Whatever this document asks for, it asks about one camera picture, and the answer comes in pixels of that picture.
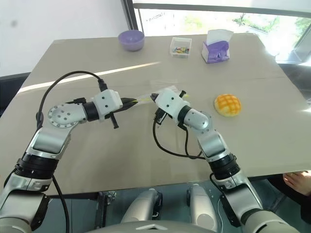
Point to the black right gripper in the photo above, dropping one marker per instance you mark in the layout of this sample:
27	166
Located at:
161	116

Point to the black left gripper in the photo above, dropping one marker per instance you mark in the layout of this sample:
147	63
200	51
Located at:
116	112

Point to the clear yellow-zip plastic bag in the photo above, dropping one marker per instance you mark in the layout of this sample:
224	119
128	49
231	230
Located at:
145	99

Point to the orange pineapple bun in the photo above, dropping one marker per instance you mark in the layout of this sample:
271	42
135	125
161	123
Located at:
227	104

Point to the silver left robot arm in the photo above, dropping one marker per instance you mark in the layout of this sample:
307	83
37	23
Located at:
58	116

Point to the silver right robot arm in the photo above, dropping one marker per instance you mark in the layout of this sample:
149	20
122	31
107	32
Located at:
211	143

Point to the person's bare hand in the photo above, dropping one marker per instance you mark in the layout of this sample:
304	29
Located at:
300	182

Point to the clear box with colourful bits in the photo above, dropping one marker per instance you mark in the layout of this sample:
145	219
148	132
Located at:
181	47

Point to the purple plastic bowl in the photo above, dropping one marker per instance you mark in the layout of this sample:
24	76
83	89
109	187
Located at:
131	41

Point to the purple tissue box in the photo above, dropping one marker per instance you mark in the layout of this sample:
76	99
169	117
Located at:
216	52

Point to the white tissue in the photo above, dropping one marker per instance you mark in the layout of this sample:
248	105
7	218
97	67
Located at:
218	36

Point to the silver robot torso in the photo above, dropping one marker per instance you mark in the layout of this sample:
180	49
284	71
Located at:
150	227

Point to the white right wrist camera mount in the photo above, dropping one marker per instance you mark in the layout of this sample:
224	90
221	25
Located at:
170	102

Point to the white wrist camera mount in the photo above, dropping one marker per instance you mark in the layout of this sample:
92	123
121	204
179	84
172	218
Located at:
170	102
107	102

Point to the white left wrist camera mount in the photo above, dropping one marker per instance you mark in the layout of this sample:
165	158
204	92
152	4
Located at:
107	102

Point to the dark window frame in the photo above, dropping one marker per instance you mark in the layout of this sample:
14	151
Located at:
132	14

